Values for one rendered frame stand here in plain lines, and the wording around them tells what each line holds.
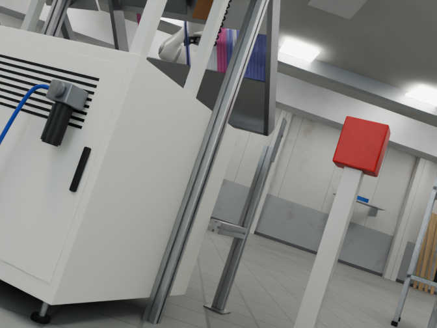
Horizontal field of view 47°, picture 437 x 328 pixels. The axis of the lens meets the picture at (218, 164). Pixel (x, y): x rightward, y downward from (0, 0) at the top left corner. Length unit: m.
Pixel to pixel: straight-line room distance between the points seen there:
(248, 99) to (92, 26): 7.06
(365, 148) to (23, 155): 1.02
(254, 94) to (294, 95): 6.70
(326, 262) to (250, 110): 0.67
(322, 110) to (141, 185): 7.55
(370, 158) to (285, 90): 7.00
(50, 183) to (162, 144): 0.29
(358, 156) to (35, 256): 1.01
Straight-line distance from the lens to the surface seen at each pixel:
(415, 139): 9.16
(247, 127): 1.97
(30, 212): 1.19
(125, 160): 1.16
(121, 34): 2.17
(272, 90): 1.87
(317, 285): 1.67
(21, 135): 1.25
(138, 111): 1.16
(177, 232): 1.45
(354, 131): 1.69
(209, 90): 2.03
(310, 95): 8.69
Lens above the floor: 0.36
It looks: 5 degrees up
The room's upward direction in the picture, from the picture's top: 19 degrees clockwise
